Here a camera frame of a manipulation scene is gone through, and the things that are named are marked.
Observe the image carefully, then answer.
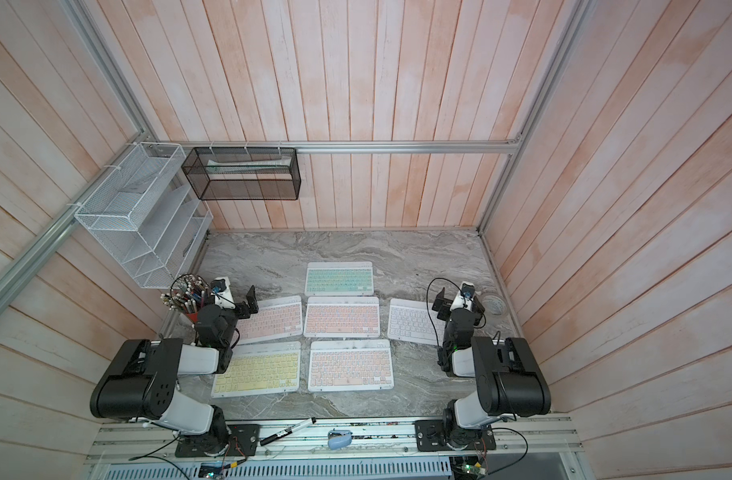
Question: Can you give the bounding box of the white wire mesh shelf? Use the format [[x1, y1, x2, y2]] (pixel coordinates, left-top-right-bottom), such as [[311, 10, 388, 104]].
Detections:
[[76, 143, 213, 290]]

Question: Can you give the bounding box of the pink keyboard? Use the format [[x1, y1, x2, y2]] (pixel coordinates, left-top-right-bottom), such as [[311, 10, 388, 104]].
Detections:
[[238, 295, 303, 345], [308, 339, 395, 392], [303, 297, 381, 338]]

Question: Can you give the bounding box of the yellow key keyboard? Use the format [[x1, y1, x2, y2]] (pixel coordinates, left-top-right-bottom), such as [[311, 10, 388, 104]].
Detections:
[[212, 341, 301, 398]]

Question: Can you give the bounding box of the clear tape roll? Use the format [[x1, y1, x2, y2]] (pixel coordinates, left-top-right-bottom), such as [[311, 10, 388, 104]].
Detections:
[[481, 295, 509, 316]]

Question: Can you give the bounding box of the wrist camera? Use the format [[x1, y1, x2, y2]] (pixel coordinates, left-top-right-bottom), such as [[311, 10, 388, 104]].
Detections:
[[210, 276, 236, 309], [450, 282, 476, 311]]

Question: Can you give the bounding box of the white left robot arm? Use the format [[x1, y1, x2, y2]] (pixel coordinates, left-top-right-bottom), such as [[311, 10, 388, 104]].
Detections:
[[90, 288, 259, 457]]

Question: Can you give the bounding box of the green key keyboard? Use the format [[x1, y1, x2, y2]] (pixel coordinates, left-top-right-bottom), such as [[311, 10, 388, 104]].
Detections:
[[305, 261, 374, 296]]

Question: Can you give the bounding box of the black mesh basket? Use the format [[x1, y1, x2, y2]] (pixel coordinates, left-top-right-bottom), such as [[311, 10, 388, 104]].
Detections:
[[183, 146, 302, 201]]

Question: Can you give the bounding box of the aluminium mounting rail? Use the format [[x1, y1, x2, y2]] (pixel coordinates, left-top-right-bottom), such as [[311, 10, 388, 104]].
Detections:
[[86, 414, 583, 465]]

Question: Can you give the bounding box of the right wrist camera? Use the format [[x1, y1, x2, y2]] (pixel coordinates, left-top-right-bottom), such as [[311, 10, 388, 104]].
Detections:
[[450, 282, 476, 311]]

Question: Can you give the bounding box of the black marker pen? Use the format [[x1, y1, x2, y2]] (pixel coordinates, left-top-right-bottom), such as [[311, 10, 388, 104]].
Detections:
[[259, 417, 317, 447]]

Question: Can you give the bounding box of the red pen cup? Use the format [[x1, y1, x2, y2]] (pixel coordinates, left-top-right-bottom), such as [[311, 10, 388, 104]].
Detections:
[[161, 273, 215, 324]]

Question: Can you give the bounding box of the white key keyboard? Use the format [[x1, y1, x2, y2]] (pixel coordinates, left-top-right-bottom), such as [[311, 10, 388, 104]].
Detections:
[[387, 298, 445, 346]]

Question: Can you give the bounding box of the blue tape dispenser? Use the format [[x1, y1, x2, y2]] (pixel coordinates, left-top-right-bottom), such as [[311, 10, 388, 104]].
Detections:
[[327, 430, 353, 451]]

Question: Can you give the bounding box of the aluminium frame bar back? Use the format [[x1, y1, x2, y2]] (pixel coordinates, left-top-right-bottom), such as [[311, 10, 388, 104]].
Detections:
[[172, 140, 520, 154]]

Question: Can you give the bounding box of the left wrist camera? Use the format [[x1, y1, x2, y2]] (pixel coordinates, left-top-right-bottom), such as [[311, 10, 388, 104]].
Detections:
[[210, 276, 236, 309]]

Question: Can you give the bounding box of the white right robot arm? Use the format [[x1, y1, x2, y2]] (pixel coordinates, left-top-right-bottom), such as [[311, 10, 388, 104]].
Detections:
[[414, 283, 551, 452]]

